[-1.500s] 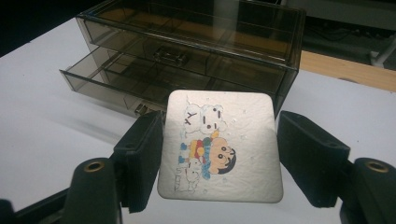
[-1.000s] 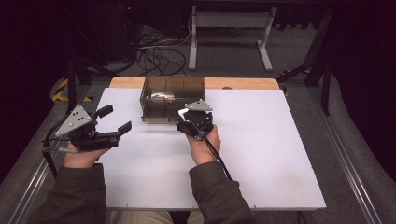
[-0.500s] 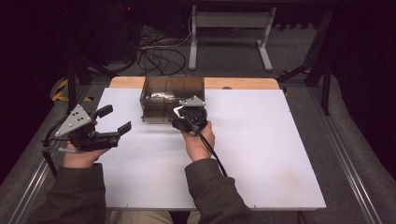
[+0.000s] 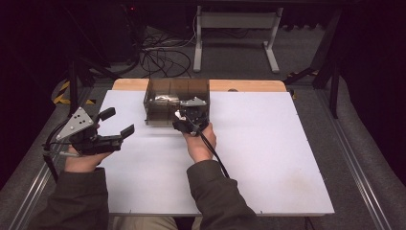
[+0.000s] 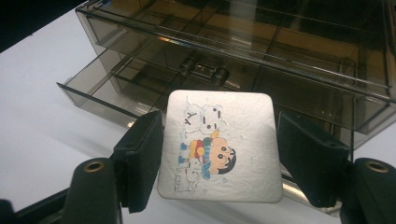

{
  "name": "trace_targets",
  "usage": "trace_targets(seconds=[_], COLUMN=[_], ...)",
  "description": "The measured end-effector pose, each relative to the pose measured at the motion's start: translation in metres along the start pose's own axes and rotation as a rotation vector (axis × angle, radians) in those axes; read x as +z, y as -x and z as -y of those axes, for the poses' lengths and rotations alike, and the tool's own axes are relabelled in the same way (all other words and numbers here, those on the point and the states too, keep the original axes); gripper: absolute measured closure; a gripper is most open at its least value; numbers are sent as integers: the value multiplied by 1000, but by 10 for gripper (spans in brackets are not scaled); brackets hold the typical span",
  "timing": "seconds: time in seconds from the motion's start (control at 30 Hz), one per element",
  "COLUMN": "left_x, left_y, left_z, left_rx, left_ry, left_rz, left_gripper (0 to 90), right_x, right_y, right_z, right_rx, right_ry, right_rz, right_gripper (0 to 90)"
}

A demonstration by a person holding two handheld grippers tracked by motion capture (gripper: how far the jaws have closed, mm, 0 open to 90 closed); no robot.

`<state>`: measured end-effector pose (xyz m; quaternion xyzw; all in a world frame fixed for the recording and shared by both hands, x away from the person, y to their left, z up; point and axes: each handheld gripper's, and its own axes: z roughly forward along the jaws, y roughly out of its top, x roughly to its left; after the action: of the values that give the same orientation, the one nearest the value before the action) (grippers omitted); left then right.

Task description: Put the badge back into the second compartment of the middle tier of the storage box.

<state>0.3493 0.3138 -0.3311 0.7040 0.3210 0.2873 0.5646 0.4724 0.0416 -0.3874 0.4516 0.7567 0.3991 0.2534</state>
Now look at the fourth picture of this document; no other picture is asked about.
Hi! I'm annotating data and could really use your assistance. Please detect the white metal stand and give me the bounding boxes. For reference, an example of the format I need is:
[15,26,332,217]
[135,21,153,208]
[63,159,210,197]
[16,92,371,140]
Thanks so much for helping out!
[192,5,284,75]

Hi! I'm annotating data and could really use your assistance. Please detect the person's right hand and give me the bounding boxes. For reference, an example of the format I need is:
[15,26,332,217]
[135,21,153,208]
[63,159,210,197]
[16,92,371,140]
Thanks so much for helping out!
[183,123,218,164]

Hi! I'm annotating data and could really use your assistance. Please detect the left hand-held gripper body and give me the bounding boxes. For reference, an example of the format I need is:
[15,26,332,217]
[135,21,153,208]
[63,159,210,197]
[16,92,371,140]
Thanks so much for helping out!
[56,106,124,157]

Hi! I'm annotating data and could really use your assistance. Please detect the shiny clear packet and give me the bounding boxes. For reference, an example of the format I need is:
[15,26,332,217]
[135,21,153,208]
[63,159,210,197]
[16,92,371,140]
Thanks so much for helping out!
[149,93,180,104]

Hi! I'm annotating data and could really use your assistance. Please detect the black tripod stand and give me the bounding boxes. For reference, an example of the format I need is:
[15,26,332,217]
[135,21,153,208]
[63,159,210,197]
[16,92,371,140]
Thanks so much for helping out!
[63,47,121,111]

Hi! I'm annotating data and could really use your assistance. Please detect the person's left leg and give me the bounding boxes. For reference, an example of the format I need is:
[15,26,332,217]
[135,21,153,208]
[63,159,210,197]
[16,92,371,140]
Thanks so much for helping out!
[111,216,180,230]

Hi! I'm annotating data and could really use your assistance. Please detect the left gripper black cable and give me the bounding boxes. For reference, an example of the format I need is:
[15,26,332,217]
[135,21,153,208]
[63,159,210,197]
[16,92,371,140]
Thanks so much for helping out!
[42,119,80,184]

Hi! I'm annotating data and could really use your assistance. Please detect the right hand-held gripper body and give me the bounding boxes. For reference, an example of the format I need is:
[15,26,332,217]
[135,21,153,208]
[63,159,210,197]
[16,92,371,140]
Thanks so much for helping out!
[172,97,211,137]

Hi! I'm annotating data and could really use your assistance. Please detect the yellow black hazard tape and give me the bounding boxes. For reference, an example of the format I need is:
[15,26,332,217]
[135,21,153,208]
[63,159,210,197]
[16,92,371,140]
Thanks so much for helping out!
[52,80,97,105]

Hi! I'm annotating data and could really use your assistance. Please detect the black angled stand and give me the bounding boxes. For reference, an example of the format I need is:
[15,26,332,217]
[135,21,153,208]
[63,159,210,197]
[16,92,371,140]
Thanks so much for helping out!
[283,9,343,119]

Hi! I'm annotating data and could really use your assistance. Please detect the white board sheet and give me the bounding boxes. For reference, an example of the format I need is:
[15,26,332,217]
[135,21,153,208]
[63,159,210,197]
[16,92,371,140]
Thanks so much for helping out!
[97,89,335,216]

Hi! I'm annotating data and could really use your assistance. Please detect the aluminium rail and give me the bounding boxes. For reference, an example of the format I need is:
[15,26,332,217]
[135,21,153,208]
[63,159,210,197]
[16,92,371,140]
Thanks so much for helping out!
[314,89,392,230]
[8,85,94,230]

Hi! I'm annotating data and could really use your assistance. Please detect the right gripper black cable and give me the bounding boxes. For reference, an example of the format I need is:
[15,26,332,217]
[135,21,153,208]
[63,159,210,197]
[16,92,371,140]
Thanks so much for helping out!
[183,113,231,180]

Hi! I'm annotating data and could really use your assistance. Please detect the black equipment case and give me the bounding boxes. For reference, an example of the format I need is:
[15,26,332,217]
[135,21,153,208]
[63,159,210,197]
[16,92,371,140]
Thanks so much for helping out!
[104,3,145,61]

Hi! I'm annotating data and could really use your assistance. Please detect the person's left hand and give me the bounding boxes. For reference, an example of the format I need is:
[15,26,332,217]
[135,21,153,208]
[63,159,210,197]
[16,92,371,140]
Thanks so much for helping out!
[64,145,113,174]

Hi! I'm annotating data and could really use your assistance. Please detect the smoky transparent drawer box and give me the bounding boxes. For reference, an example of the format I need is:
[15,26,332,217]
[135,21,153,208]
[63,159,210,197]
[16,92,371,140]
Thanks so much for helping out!
[143,78,211,127]

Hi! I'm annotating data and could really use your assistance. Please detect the black floor cables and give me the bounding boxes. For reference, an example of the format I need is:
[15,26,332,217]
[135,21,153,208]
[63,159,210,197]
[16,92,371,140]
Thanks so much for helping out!
[138,28,197,80]

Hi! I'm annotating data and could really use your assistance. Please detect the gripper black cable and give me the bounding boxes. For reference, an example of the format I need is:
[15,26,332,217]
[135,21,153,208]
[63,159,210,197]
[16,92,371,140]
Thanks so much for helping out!
[183,113,231,180]
[42,119,80,184]

